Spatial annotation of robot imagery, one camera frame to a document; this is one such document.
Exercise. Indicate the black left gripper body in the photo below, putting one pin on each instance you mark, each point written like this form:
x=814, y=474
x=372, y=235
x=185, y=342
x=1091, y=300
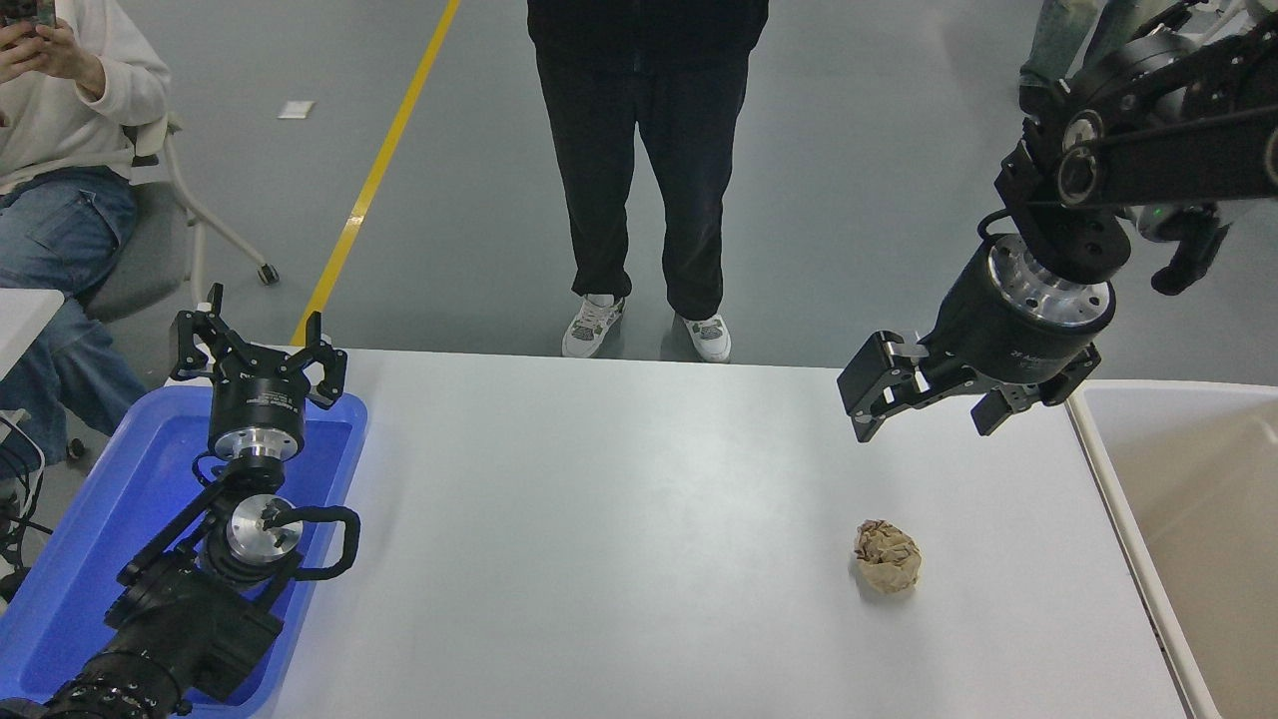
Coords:
x=258, y=401

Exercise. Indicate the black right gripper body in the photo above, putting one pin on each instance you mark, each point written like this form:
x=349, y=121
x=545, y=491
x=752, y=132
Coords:
x=983, y=330

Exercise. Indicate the tan paper ball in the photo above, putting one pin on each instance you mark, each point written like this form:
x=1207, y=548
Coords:
x=887, y=557

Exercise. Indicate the dark phone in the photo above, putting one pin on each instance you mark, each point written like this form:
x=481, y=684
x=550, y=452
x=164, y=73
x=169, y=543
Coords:
x=28, y=12

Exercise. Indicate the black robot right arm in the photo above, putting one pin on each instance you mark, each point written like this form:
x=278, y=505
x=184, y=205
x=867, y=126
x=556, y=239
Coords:
x=1148, y=150

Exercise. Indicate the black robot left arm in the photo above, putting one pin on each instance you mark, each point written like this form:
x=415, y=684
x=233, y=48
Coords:
x=180, y=629

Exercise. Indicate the seated person's left hand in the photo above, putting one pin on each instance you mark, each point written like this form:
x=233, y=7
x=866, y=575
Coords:
x=72, y=58

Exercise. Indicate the seated person's right hand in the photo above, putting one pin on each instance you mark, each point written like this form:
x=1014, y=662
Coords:
x=15, y=55

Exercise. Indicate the grey wheeled chair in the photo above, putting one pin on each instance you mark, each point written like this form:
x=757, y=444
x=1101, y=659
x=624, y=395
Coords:
x=150, y=250

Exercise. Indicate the small white side table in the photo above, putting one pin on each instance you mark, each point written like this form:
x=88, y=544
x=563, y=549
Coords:
x=22, y=320

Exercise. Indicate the blue plastic tray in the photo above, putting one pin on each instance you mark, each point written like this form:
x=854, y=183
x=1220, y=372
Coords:
x=120, y=499

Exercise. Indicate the seated person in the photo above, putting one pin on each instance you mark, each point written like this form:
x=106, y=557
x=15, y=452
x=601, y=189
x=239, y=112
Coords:
x=60, y=220

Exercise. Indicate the large pale bin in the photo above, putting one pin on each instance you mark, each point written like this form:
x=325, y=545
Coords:
x=1208, y=519

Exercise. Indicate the white paper scrap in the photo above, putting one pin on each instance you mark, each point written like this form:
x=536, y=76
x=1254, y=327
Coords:
x=297, y=109

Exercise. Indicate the walking person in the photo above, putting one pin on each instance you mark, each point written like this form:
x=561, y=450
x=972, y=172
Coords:
x=1058, y=40

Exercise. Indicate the standing person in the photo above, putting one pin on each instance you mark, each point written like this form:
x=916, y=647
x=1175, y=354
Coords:
x=639, y=120

